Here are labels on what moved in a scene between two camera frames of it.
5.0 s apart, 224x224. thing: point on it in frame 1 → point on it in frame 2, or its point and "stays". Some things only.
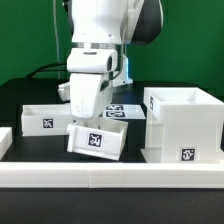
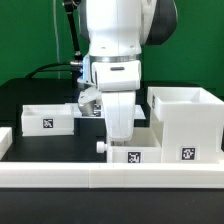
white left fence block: x=6 y=140 stays
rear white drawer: x=46 y=119 stays
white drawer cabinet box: x=183 y=126 stays
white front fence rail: x=112 y=175 stays
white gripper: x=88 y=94 → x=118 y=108
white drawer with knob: x=99 y=137 → x=142 y=148
